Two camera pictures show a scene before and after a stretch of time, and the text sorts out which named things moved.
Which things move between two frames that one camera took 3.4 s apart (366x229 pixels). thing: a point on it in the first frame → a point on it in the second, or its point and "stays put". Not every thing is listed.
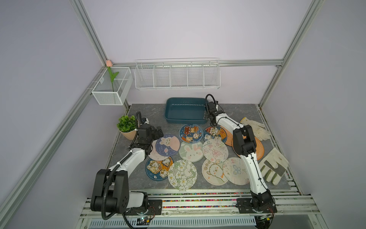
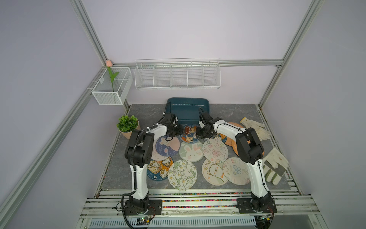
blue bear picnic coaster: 190,133 stays put
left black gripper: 155,132 → 179,132
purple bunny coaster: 167,145 stays put
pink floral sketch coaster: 215,150 stays put
